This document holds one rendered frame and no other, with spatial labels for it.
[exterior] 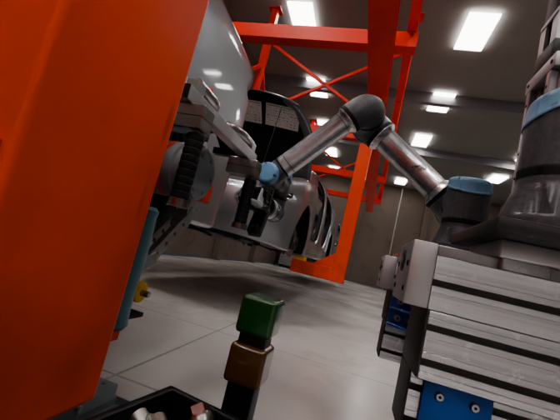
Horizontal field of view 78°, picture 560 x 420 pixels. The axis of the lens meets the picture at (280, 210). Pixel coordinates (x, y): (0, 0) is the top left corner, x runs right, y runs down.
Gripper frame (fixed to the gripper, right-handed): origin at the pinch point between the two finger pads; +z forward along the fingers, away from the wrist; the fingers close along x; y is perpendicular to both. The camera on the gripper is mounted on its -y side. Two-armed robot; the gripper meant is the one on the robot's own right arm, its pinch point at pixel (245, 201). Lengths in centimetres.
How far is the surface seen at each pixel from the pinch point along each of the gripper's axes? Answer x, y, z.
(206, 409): 26, -26, 64
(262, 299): 27, -17, 57
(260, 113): -117, 143, -282
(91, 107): 13, -4, 71
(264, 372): 28, -24, 56
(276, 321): 28, -19, 56
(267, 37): -132, 240, -277
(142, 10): 13, 6, 69
